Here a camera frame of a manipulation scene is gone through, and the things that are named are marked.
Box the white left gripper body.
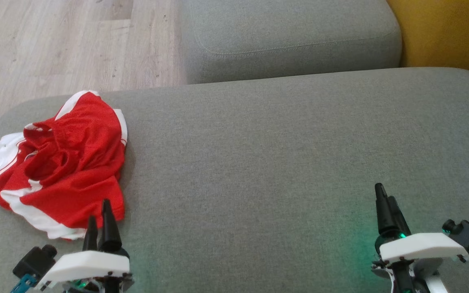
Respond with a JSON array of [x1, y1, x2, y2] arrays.
[[39, 250, 134, 293]]

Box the large grey sofa seat cushion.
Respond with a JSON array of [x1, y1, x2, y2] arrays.
[[0, 67, 469, 293]]

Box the teal left camera cable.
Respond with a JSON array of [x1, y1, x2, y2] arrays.
[[11, 274, 36, 293]]

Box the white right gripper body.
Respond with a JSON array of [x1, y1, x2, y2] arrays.
[[372, 233, 469, 293]]

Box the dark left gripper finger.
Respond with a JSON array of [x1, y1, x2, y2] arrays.
[[83, 216, 99, 251], [98, 199, 122, 252]]

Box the yellow fabric cushion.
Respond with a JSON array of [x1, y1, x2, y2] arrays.
[[386, 0, 469, 82]]

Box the small grey sofa cushion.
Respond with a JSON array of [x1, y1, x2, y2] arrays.
[[180, 0, 403, 85]]

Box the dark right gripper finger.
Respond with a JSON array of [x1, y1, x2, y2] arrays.
[[387, 196, 411, 236], [375, 183, 398, 236]]

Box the red white sports shorts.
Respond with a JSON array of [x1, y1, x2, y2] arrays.
[[0, 90, 128, 241]]

